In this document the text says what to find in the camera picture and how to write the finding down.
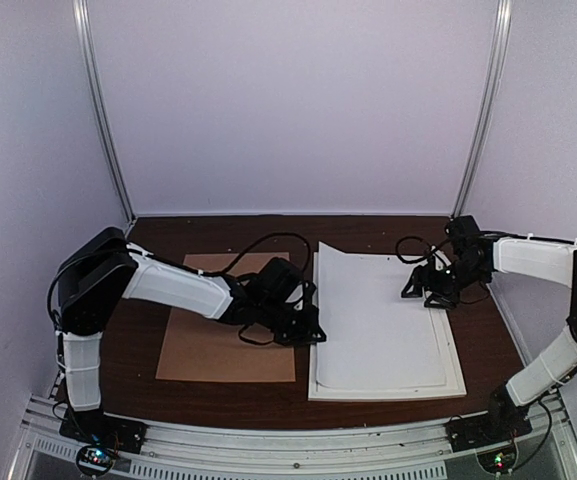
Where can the aluminium corner post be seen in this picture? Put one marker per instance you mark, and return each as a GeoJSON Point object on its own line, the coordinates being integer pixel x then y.
{"type": "Point", "coordinates": [85, 35]}
{"type": "Point", "coordinates": [496, 63]}

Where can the landscape photo print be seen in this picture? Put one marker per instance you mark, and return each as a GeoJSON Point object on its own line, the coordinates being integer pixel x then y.
{"type": "Point", "coordinates": [376, 340]}

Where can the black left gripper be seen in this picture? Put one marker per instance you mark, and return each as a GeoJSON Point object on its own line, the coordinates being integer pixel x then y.
{"type": "Point", "coordinates": [302, 337]}

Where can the right aluminium corner post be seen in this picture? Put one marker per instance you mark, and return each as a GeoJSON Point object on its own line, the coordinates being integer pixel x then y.
{"type": "Point", "coordinates": [496, 63]}

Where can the left aluminium corner post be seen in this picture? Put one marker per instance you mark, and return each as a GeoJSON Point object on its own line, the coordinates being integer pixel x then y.
{"type": "Point", "coordinates": [85, 35]}

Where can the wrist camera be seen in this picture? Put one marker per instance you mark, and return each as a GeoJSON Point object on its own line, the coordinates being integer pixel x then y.
{"type": "Point", "coordinates": [462, 232]}
{"type": "Point", "coordinates": [278, 279]}

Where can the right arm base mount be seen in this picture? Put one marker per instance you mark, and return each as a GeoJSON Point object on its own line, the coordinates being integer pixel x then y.
{"type": "Point", "coordinates": [493, 434]}

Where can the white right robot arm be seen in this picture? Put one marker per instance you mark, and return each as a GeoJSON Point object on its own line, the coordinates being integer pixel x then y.
{"type": "Point", "coordinates": [507, 298]}

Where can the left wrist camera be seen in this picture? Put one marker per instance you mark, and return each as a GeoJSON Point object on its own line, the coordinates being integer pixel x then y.
{"type": "Point", "coordinates": [278, 279]}

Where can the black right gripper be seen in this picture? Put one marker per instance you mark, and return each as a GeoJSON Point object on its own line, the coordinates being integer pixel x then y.
{"type": "Point", "coordinates": [419, 276]}

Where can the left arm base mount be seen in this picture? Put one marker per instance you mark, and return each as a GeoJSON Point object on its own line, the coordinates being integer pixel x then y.
{"type": "Point", "coordinates": [103, 439]}

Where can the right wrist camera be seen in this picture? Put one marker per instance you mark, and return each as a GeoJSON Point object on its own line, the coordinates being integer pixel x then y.
{"type": "Point", "coordinates": [462, 232]}

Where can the aluminium front rail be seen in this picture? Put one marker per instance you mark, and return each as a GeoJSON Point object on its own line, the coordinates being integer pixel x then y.
{"type": "Point", "coordinates": [420, 450]}

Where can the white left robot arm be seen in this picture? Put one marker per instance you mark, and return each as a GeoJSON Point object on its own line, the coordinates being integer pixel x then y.
{"type": "Point", "coordinates": [108, 268]}

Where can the white picture frame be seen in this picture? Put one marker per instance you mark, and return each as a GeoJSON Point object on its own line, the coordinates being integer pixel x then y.
{"type": "Point", "coordinates": [455, 386]}

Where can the brown cardboard backing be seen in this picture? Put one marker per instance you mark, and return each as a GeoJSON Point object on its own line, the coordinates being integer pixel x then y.
{"type": "Point", "coordinates": [196, 349]}

